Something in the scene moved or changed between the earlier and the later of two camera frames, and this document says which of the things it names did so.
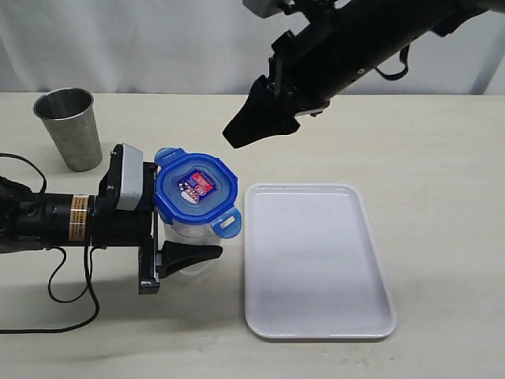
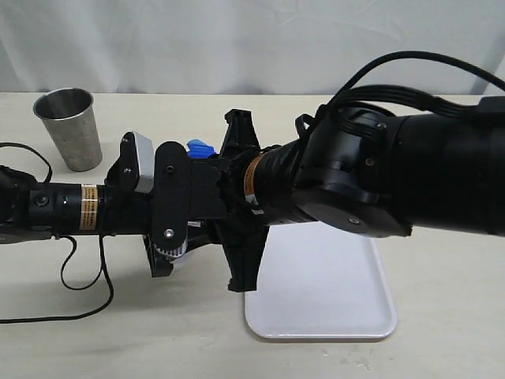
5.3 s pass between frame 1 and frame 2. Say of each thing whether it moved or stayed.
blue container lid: moved
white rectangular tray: stayed
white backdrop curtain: stayed
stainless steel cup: stayed
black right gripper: moved
